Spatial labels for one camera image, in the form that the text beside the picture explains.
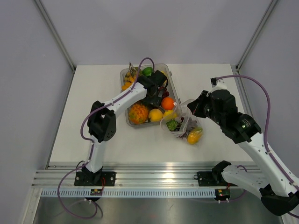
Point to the yellow green mango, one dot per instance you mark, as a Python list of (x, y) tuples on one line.
[(194, 135)]

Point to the green bell pepper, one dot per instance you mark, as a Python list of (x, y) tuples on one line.
[(147, 71)]

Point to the aluminium frame post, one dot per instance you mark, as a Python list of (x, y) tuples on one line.
[(254, 38), (46, 17)]

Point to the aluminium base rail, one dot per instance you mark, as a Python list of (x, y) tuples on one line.
[(155, 175)]

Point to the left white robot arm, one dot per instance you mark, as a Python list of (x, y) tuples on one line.
[(100, 126)]

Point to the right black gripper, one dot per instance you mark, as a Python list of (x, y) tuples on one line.
[(195, 106)]

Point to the yellow ginger root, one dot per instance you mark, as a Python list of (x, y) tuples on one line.
[(127, 85)]

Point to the clear plastic food bin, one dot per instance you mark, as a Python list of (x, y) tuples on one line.
[(170, 88)]

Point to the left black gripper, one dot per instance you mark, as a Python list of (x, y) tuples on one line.
[(155, 101)]

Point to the yellow lemon at back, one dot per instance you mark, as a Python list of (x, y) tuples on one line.
[(165, 84)]

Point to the small yellow fruit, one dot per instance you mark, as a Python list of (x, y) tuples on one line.
[(155, 115)]

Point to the red grape bunch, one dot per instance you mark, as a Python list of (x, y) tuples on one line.
[(187, 127), (163, 93)]

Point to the tan grape bunch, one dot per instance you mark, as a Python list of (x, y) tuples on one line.
[(130, 76)]

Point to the dark blue grape bunch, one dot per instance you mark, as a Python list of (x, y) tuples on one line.
[(174, 125)]

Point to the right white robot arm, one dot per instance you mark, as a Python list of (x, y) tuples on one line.
[(280, 193)]

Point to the right aluminium frame post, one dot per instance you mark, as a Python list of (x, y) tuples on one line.
[(254, 38)]

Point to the white slotted cable duct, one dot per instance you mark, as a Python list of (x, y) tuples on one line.
[(130, 193)]

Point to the clear zip top bag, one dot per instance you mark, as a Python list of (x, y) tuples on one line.
[(182, 112)]

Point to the orange spiky pineapple fruit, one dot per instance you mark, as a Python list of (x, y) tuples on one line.
[(138, 114)]

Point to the left aluminium frame post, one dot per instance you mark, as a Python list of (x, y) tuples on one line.
[(46, 17)]

